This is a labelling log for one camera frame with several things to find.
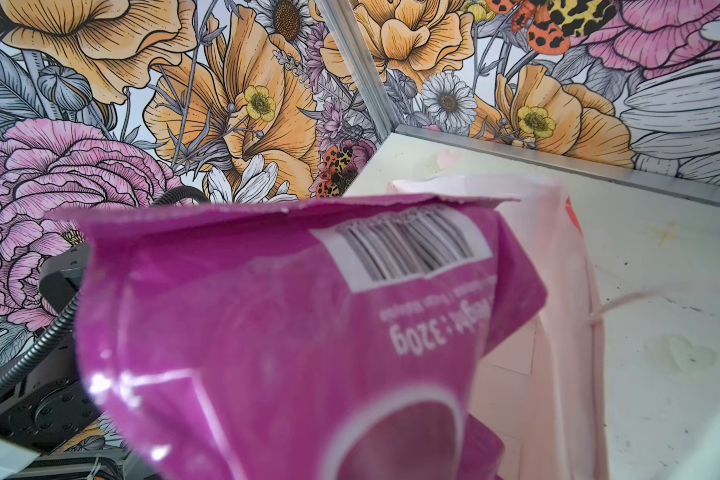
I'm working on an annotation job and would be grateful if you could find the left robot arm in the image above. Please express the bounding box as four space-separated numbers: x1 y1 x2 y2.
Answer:
0 318 130 479

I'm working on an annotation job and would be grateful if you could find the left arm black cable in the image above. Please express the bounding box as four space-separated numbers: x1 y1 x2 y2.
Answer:
0 185 211 415

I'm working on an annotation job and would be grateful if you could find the red paper gift bag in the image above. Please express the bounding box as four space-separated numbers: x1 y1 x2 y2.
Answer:
386 173 715 480

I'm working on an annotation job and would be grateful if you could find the purple snack packet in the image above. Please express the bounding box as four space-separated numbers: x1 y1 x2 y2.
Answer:
59 195 547 479

